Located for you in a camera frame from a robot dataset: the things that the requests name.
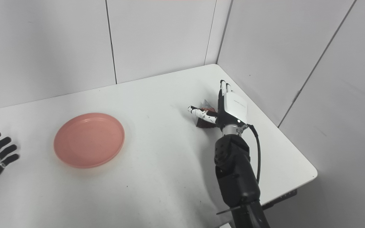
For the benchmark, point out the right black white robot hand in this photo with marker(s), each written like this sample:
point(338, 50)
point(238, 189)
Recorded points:
point(234, 107)

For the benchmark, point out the chocolate cake slice with fruit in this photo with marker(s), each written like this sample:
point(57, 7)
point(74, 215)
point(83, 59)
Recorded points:
point(205, 123)

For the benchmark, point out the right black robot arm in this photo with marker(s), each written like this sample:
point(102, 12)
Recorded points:
point(236, 171)

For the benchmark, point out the pink round plate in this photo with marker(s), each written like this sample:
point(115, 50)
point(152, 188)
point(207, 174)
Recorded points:
point(89, 141)

